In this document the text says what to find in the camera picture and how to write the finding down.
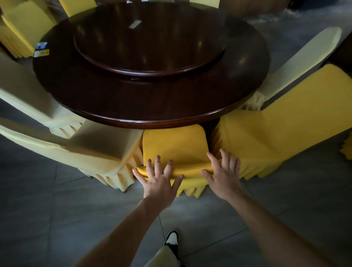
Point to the person's left hand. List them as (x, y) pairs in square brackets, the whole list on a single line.
[(158, 188)]

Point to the person's right hand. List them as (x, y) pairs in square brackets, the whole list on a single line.
[(225, 183)]

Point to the person's right thumb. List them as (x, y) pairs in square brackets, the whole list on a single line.
[(206, 176)]

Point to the person's right middle finger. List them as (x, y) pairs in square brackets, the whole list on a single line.
[(224, 159)]

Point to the person's left thumb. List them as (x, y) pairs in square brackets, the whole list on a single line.
[(178, 182)]

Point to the person's right little finger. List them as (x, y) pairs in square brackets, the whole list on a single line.
[(237, 166)]

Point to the person's left little finger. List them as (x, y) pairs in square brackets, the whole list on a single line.
[(139, 176)]

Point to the person's left middle finger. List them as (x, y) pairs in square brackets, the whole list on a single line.
[(158, 165)]

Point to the person's right forearm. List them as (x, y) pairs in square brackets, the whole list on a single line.
[(275, 233)]

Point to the person's left forearm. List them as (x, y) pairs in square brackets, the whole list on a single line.
[(123, 236)]

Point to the pale yellow covered chair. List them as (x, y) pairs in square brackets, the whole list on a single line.
[(24, 93), (90, 154), (299, 62)]

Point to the black and white shoe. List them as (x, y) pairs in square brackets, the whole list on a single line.
[(172, 242)]

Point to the round dark wooden table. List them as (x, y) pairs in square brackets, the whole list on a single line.
[(154, 99)]

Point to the light trouser leg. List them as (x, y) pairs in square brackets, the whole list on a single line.
[(162, 258)]

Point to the round dark wooden turntable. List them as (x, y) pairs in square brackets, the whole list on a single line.
[(154, 41)]

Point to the white sticker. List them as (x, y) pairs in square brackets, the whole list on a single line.
[(135, 24)]

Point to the small yellow card packet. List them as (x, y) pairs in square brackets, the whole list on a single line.
[(41, 53)]

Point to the small blue card packet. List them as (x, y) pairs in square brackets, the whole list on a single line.
[(41, 45)]

